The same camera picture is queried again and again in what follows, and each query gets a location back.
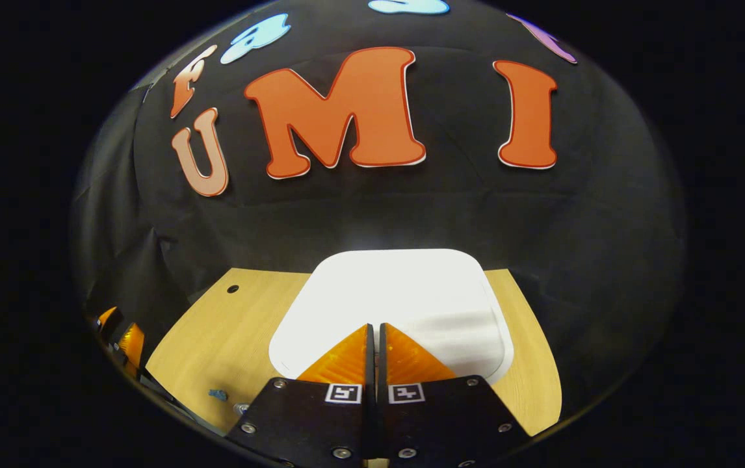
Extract white desktop garbage bin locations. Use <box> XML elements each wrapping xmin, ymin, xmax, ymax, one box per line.
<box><xmin>268</xmin><ymin>248</ymin><xmax>515</xmax><ymax>385</ymax></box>

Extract black backdrop cloth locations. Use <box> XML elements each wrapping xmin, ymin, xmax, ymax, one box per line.
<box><xmin>70</xmin><ymin>0</ymin><xmax>688</xmax><ymax>417</ymax></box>

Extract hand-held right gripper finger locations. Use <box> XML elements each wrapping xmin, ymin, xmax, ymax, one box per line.
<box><xmin>378</xmin><ymin>322</ymin><xmax>532</xmax><ymax>468</ymax></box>
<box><xmin>226</xmin><ymin>323</ymin><xmax>376</xmax><ymax>468</ymax></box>

